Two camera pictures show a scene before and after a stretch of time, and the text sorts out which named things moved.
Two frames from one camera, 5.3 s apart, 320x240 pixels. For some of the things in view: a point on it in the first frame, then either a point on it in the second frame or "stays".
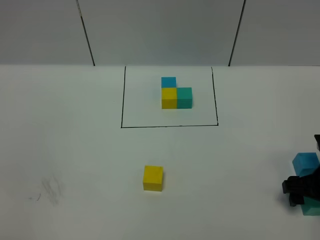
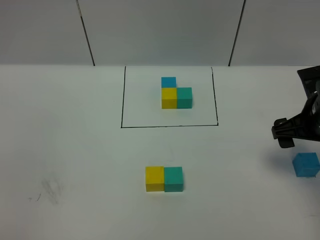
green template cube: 184,98 stays
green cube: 310,207 → 173,179
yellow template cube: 169,98 stays
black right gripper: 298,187 → 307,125
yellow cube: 153,176 stays
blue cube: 305,163 stays
